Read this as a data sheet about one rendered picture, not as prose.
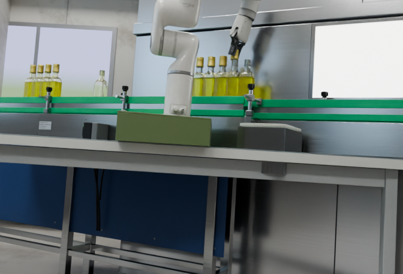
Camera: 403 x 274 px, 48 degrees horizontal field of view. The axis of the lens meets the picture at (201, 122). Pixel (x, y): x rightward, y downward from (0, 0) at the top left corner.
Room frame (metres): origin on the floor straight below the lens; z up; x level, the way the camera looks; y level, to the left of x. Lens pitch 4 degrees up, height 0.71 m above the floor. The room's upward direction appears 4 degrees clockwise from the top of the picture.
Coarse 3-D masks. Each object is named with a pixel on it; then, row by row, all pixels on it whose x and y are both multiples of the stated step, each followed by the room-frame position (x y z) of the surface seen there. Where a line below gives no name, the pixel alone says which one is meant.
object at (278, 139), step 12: (240, 132) 1.57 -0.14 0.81; (252, 132) 1.55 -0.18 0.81; (264, 132) 1.53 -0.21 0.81; (276, 132) 1.51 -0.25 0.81; (288, 132) 1.53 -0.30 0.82; (240, 144) 1.57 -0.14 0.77; (252, 144) 1.55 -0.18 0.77; (264, 144) 1.53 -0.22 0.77; (276, 144) 1.51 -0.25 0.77; (288, 144) 1.54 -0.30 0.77; (300, 144) 1.68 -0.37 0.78
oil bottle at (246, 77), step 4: (244, 72) 1.90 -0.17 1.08; (248, 72) 1.90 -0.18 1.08; (240, 76) 1.91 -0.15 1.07; (244, 76) 1.90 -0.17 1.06; (248, 76) 1.89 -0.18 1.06; (252, 76) 1.91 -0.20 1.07; (240, 80) 1.91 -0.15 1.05; (244, 80) 1.90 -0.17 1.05; (248, 80) 1.89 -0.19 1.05; (252, 80) 1.91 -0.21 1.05; (240, 84) 1.91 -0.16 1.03; (244, 84) 1.90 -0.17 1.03; (240, 88) 1.90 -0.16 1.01; (244, 88) 1.90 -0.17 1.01; (240, 92) 1.90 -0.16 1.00; (244, 92) 1.90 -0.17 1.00; (248, 92) 1.89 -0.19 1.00
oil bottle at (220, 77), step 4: (220, 72) 1.96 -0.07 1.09; (224, 72) 1.95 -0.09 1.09; (216, 76) 1.96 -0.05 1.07; (220, 76) 1.95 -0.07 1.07; (224, 76) 1.94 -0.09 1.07; (216, 80) 1.96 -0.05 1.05; (220, 80) 1.95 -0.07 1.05; (224, 80) 1.94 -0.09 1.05; (216, 84) 1.96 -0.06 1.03; (220, 84) 1.95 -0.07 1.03; (224, 84) 1.94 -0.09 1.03; (216, 88) 1.96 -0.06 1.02; (220, 88) 1.95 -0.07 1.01; (224, 88) 1.94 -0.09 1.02; (216, 92) 1.95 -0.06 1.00; (220, 92) 1.95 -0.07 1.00; (224, 92) 1.94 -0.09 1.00
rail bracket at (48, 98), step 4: (48, 88) 2.22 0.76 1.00; (48, 92) 2.22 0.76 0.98; (40, 96) 2.18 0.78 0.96; (48, 96) 2.22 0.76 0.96; (44, 100) 2.23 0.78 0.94; (48, 100) 2.22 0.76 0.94; (48, 104) 2.23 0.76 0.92; (48, 108) 2.23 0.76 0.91; (44, 112) 2.22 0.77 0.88; (48, 112) 2.22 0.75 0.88
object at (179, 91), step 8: (168, 80) 1.57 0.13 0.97; (176, 80) 1.55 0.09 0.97; (184, 80) 1.56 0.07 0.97; (192, 80) 1.58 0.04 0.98; (168, 88) 1.57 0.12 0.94; (176, 88) 1.55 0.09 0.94; (184, 88) 1.56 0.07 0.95; (192, 88) 1.59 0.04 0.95; (168, 96) 1.57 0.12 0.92; (176, 96) 1.55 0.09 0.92; (184, 96) 1.56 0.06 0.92; (168, 104) 1.56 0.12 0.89; (176, 104) 1.55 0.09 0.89; (184, 104) 1.56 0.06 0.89; (168, 112) 1.56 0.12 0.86; (176, 112) 1.54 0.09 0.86; (184, 112) 1.55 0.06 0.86
